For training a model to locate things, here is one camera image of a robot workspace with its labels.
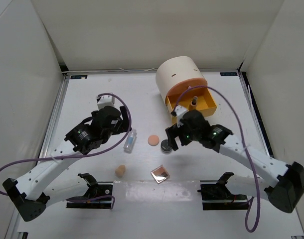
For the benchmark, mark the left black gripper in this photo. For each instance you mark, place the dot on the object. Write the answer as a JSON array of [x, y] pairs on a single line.
[[123, 125]]

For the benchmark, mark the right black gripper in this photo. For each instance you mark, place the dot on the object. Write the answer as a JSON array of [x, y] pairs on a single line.
[[172, 132]]

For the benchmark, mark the black round jar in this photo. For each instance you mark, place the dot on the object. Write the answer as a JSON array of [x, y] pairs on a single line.
[[165, 147]]

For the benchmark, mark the beige foundation bottle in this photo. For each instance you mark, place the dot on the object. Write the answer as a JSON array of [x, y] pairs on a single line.
[[193, 103]]

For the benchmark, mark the yellow drawer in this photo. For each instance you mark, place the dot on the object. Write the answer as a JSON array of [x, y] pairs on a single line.
[[205, 102]]

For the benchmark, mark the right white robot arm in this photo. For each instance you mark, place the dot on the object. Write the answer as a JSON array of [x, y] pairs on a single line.
[[280, 183]]

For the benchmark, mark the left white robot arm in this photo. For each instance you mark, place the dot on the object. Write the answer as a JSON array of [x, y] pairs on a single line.
[[36, 190]]

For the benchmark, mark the beige makeup sponge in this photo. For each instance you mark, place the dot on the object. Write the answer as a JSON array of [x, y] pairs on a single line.
[[120, 171]]

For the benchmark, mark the round peach powder puff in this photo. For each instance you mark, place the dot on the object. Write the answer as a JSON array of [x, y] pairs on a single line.
[[153, 140]]

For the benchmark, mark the clear bottle blue label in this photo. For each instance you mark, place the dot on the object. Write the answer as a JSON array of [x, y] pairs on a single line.
[[130, 141]]

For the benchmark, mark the brown eyeshadow palette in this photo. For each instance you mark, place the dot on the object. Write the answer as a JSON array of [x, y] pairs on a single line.
[[160, 174]]

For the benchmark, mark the cream round drawer cabinet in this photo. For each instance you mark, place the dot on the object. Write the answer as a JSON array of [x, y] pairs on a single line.
[[174, 71]]

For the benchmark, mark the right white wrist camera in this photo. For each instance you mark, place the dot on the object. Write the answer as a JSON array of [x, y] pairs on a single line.
[[177, 114]]

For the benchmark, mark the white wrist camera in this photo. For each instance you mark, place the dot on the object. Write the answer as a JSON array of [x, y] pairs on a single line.
[[105, 100], [177, 114]]

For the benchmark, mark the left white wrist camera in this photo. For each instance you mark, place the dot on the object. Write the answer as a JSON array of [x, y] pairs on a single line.
[[105, 100]]

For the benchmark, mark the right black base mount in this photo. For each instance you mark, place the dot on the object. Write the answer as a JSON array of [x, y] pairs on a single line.
[[216, 197]]

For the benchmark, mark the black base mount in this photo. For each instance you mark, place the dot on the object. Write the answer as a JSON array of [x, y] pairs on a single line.
[[216, 197], [99, 197]]

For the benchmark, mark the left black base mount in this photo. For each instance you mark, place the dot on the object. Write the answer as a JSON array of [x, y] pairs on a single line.
[[99, 197]]

